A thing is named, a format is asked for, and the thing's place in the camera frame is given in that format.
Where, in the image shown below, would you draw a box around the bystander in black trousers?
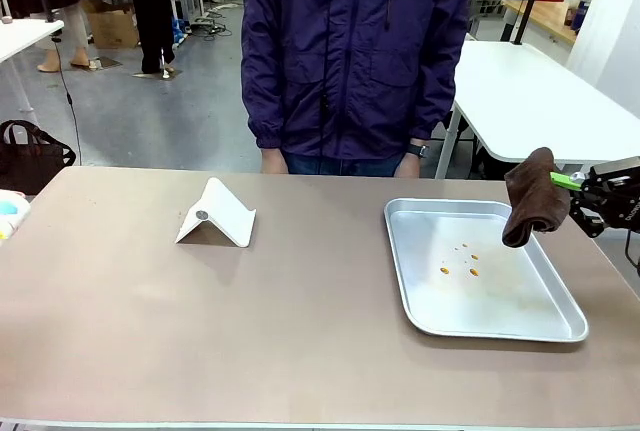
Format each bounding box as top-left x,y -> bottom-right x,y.
125,0 -> 177,76

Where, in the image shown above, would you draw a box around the floor cables with power strip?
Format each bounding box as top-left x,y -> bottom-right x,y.
189,2 -> 237,42

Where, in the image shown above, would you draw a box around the person in navy jacket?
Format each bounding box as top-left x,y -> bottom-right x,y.
240,0 -> 472,161

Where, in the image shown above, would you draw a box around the brown cloth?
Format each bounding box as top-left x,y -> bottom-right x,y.
501,146 -> 573,250

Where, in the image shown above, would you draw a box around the black handbag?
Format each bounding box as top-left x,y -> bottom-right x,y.
0,119 -> 78,196

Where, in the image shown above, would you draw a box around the person's left forearm in sleeve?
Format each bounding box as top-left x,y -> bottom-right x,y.
408,40 -> 470,146

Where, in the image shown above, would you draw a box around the wooden workbench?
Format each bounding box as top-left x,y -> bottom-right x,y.
501,0 -> 580,46

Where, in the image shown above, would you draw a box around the silver metal tray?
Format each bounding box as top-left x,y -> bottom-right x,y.
383,197 -> 590,344

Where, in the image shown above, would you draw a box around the cardboard box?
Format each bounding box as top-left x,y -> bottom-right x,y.
91,2 -> 141,50

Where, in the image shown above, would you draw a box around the white folded roller stand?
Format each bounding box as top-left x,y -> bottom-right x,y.
174,176 -> 257,249

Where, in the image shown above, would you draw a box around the white table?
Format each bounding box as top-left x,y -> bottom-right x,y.
0,18 -> 66,113
433,40 -> 640,181

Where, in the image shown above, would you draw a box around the white pole floor stand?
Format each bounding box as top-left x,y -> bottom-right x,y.
132,47 -> 184,83

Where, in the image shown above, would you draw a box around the person's right forearm in sleeve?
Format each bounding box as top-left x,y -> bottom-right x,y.
240,40 -> 287,152

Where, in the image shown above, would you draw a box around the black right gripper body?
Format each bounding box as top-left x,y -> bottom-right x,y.
588,155 -> 640,233

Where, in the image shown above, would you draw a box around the black hanging cable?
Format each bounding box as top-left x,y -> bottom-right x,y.
51,34 -> 82,165

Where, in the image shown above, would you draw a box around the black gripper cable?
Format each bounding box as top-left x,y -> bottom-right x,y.
621,229 -> 640,273

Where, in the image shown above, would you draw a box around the blue jeans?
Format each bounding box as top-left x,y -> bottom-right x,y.
286,152 -> 405,178

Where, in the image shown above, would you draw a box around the person's left hand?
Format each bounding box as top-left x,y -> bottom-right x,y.
396,153 -> 421,180

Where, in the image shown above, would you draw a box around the white object with blue patch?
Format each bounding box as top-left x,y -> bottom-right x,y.
0,189 -> 32,241

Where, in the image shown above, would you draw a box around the bystander in dark skirt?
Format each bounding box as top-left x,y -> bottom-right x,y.
9,0 -> 103,74

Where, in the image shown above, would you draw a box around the person's right hand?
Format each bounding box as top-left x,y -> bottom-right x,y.
260,147 -> 290,175

